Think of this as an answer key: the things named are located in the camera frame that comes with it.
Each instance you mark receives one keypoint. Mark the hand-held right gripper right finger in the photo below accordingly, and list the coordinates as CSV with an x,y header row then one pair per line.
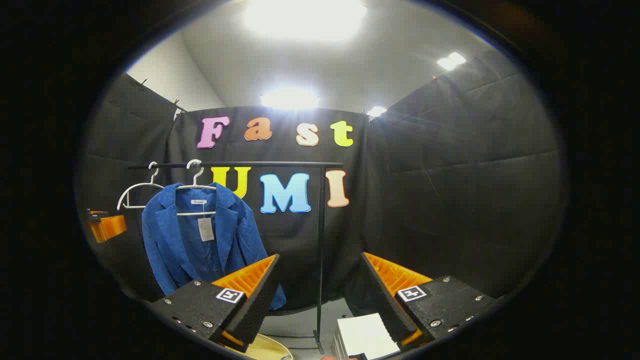
x,y
385,300

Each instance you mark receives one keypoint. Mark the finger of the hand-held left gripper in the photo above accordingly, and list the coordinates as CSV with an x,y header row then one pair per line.
x,y
107,227

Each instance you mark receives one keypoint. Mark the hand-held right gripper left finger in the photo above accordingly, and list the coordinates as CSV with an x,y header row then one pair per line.
x,y
262,300

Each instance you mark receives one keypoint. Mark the cream round laundry hamper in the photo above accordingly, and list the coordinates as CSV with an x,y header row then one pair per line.
x,y
267,350

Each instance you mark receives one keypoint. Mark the white plastic hanger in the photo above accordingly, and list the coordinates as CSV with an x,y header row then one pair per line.
x,y
196,187
140,186

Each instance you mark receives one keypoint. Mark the black clothes rack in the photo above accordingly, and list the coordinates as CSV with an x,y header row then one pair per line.
x,y
321,250

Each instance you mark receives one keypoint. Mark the white box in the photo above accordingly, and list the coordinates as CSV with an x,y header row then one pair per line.
x,y
365,337

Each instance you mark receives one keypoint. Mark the black backdrop cloth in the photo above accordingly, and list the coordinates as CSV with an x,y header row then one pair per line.
x,y
450,175

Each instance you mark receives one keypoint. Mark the large ceiling light panel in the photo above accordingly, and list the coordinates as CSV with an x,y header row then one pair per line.
x,y
305,17

